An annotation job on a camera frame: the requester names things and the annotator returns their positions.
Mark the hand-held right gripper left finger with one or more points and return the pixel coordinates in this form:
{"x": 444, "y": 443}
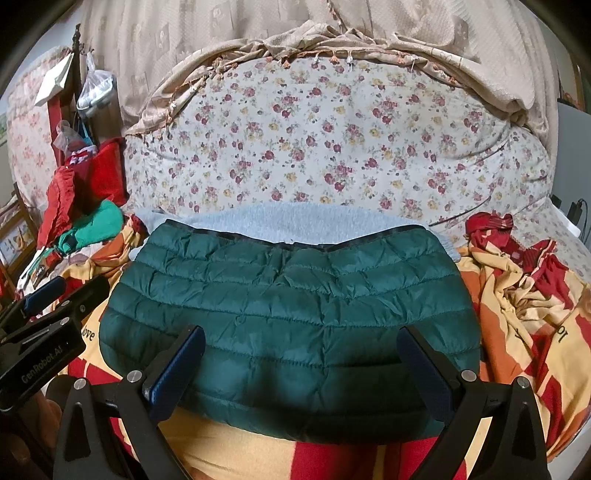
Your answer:
{"x": 178, "y": 369}

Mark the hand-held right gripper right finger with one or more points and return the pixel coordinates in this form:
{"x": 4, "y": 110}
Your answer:
{"x": 425, "y": 369}

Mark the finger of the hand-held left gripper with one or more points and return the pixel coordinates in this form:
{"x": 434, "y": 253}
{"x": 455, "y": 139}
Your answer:
{"x": 90, "y": 293}
{"x": 44, "y": 293}

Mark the green puffer jacket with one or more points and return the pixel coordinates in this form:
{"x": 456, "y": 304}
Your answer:
{"x": 286, "y": 314}

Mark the green garment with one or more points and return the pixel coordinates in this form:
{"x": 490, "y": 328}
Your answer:
{"x": 99, "y": 226}

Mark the red orange printed blanket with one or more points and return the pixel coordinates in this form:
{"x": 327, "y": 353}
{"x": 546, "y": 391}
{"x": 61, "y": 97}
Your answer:
{"x": 508, "y": 332}

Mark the red ruffled garment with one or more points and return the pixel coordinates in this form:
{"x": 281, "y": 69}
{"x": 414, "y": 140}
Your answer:
{"x": 57, "y": 203}

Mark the plain red cloth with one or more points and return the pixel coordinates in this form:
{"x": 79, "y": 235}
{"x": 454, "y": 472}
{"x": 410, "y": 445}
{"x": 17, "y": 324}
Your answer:
{"x": 108, "y": 170}

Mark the red patterned cloth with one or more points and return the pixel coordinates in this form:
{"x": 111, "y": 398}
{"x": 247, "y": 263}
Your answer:
{"x": 485, "y": 228}

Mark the pink floral cloth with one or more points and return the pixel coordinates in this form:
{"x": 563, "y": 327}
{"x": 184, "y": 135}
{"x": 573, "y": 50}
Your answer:
{"x": 27, "y": 138}

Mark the clear plastic bag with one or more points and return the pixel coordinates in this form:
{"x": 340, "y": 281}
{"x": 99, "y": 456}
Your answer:
{"x": 94, "y": 83}
{"x": 64, "y": 136}

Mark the light blue fleece cloth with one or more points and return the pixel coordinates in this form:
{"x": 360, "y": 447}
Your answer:
{"x": 300, "y": 221}

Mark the white paper bag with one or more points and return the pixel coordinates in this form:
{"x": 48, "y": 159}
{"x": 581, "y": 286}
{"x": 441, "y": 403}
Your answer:
{"x": 55, "y": 81}

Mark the black power adapter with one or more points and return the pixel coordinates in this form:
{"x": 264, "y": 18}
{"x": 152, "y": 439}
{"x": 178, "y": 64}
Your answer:
{"x": 577, "y": 212}

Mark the floral bed sheet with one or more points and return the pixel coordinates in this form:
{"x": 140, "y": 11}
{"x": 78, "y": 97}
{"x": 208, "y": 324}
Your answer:
{"x": 323, "y": 147}

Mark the beige fringed blanket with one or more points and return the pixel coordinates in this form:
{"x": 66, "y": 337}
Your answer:
{"x": 231, "y": 27}

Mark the red wooden post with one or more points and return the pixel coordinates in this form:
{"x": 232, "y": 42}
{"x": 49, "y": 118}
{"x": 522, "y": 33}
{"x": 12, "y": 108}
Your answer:
{"x": 54, "y": 134}

